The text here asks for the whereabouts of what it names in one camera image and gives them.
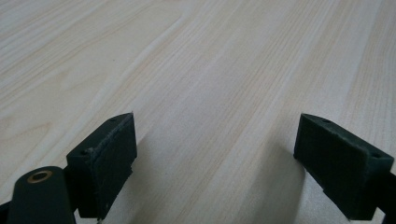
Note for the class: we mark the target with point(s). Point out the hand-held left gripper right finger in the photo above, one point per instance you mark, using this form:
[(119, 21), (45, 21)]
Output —
[(339, 168)]

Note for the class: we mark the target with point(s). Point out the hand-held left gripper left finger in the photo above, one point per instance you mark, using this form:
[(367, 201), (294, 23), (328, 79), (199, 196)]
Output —
[(102, 168)]

